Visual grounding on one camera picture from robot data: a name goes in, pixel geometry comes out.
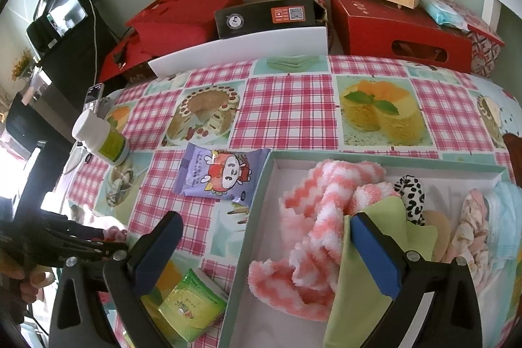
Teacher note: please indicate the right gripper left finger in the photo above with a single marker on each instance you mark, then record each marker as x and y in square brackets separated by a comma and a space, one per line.
[133, 274]

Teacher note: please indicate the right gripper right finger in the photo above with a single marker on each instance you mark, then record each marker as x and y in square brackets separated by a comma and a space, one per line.
[402, 276]

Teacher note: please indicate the light green cloth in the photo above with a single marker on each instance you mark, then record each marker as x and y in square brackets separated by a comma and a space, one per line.
[358, 304]

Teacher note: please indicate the green tissue pack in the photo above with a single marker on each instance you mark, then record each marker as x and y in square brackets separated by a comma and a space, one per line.
[184, 312]

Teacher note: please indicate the pink floral scrunchie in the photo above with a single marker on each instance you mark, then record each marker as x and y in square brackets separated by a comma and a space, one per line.
[470, 239]

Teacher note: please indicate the leopard print scrunchie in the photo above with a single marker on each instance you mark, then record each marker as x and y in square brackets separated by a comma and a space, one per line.
[412, 194]

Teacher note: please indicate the pink white fluffy towel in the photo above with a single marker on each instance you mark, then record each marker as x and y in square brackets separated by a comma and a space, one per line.
[304, 281]

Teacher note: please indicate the blue face mask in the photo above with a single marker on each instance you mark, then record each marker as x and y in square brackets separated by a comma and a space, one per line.
[504, 221]

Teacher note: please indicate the purple snack packet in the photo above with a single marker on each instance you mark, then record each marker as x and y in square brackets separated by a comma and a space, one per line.
[220, 174]

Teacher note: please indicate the beige makeup sponge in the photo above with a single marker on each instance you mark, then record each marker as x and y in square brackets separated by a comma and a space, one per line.
[442, 224]

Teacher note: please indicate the person's hand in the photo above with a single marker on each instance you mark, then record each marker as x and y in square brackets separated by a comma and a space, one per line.
[31, 282]

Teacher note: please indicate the teal shallow box tray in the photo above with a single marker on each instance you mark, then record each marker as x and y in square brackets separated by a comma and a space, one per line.
[449, 315]

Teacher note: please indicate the white pill bottle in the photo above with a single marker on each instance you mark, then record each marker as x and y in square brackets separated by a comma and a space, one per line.
[100, 138]

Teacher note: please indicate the patterned checkered tablecloth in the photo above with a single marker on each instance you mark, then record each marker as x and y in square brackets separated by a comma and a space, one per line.
[444, 127]

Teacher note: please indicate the smartphone on stand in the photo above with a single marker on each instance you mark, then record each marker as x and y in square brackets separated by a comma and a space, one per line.
[94, 97]

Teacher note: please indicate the black monitor cabinet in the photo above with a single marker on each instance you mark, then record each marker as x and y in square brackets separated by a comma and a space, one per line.
[68, 41]

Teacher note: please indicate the red patterned box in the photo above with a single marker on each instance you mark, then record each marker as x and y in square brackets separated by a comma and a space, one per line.
[486, 44]

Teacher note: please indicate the red gift box right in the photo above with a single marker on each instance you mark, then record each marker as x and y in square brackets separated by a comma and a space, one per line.
[381, 29]

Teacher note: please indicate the red bags pile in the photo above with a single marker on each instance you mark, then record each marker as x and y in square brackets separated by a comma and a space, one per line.
[163, 27]

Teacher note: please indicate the blue wet wipes pack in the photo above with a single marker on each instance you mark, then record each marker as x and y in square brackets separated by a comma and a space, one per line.
[444, 15]

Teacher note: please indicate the black box with gauge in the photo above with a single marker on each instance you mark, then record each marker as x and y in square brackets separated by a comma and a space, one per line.
[246, 19]

